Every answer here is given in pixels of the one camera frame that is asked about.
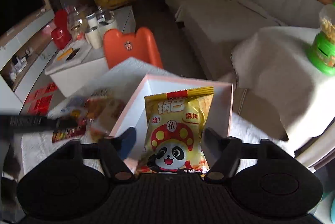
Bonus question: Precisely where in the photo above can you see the glass jar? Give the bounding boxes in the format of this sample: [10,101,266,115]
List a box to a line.
[67,6,88,41]

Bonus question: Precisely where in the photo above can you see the white mug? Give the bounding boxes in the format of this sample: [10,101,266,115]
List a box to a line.
[85,26,103,49]

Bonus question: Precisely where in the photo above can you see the red paper decorations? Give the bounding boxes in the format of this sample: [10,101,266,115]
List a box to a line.
[24,82,58,115]

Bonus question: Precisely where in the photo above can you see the white draped cloth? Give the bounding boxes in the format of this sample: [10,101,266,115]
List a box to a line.
[232,26,334,150]

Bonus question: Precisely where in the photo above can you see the grey sofa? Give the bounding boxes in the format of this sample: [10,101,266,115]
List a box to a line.
[165,0,324,80]

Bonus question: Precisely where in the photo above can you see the green candy dispenser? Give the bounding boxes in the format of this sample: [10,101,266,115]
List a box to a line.
[307,4,335,76]

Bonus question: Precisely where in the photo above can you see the yellow panda snack bag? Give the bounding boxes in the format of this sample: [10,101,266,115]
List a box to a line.
[135,86,214,175]

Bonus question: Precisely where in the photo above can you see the smartphone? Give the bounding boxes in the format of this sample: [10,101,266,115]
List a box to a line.
[66,48,80,61]

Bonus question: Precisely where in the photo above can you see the dark red snack packet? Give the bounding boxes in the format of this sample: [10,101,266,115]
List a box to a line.
[52,118,87,143]

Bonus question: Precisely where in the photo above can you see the white quilted tablecloth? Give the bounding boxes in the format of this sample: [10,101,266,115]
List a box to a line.
[20,57,296,177]

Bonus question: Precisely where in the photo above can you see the rice cracker packet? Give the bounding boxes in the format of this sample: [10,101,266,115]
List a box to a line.
[89,98,125,142]

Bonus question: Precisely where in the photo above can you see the white coffee table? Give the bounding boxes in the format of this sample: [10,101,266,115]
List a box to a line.
[44,5,137,98]

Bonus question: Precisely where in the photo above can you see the red container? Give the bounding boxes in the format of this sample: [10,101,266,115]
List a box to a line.
[51,9,72,50]

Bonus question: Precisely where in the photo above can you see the blue small candy packet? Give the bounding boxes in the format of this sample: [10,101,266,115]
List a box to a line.
[47,96,88,119]

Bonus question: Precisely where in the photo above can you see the orange plastic chair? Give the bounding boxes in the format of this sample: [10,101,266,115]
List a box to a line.
[103,27,163,69]

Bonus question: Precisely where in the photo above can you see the white TV cabinet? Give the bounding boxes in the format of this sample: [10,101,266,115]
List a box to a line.
[1,0,56,113]

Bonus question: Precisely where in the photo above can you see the pink gift box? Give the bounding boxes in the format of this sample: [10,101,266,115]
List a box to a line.
[111,75,233,175]

